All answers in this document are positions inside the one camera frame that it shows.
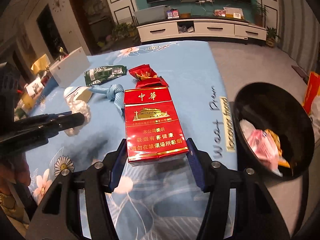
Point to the light blue cloth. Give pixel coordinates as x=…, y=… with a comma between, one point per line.
x=113, y=95

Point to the red yellow shopping bag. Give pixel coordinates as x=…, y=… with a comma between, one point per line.
x=312, y=92

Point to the white tv cabinet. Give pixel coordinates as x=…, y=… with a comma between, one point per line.
x=162, y=31

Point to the grey curtain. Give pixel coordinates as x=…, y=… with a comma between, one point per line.
x=297, y=25

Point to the glass tank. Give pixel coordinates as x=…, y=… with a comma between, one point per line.
x=150, y=15

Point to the white tissue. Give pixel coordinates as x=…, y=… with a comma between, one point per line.
x=81, y=110

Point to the cluster of bottles and jars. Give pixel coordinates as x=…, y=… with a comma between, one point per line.
x=32, y=92

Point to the white paper cup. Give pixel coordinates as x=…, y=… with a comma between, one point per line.
x=77, y=93

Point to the red snack wrapper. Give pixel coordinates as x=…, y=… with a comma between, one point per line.
x=146, y=75

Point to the black stand with plants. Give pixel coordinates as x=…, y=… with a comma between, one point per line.
x=123, y=32

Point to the white box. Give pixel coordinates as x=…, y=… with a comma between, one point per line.
x=68, y=67

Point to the blue floral tablecloth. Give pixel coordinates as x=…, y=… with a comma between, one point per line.
x=175, y=62

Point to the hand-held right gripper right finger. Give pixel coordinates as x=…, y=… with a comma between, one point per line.
x=197, y=165

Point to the red cigarette pack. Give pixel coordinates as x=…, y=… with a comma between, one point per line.
x=152, y=127

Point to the yellow cloth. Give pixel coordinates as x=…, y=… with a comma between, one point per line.
x=39, y=63

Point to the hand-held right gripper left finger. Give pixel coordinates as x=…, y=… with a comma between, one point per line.
x=119, y=165

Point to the pink packet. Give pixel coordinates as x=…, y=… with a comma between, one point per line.
x=262, y=147

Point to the small display box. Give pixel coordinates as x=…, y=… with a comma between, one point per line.
x=172, y=14

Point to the tall potted plant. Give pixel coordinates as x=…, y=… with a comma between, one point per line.
x=260, y=15

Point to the dark floor mat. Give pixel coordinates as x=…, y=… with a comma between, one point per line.
x=300, y=71

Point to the black trash bin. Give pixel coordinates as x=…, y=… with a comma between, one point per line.
x=295, y=120

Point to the green snack packet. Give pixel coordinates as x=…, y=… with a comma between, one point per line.
x=105, y=73

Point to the person's left hand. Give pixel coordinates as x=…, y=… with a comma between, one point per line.
x=17, y=172

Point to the small potted plant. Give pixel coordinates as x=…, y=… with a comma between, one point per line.
x=272, y=38

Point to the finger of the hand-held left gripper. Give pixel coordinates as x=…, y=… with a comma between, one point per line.
x=30, y=140
x=62, y=120

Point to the photo frame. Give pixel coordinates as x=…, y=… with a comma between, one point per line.
x=220, y=12

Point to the black wall clock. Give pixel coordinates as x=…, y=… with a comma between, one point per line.
x=58, y=3

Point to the clear plastic bag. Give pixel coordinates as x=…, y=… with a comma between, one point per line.
x=247, y=130

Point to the yellow snack packet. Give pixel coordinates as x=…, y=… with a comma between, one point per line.
x=277, y=145

